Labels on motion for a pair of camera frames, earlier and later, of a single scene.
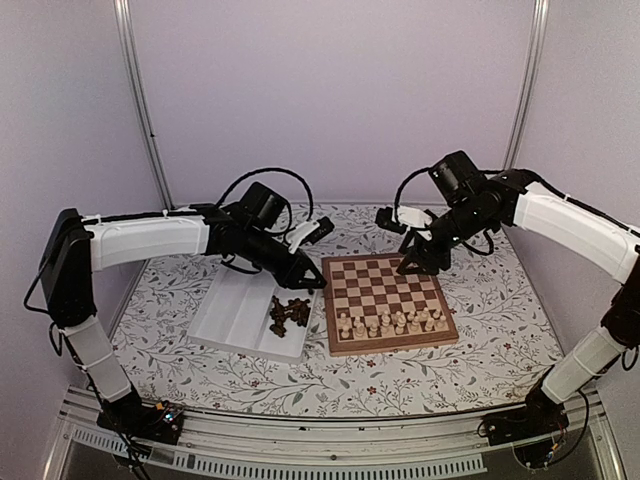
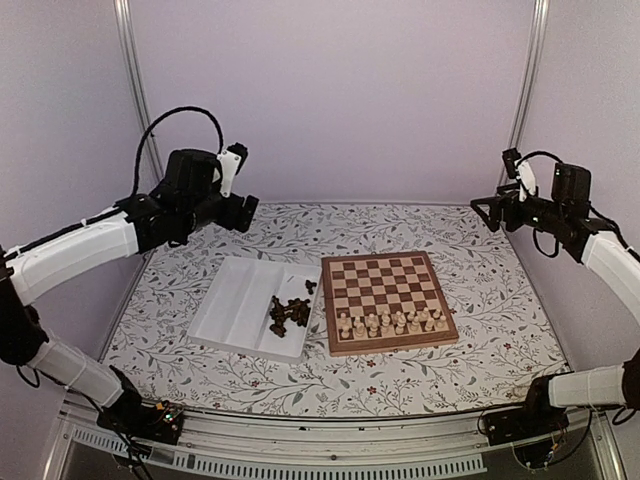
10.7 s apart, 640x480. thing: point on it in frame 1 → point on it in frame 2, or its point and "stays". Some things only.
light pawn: (387, 329) stays
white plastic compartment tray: (253, 313) stays
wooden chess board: (373, 308) stays
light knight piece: (373, 322) stays
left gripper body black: (257, 247) → (231, 219)
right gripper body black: (443, 256) → (509, 201)
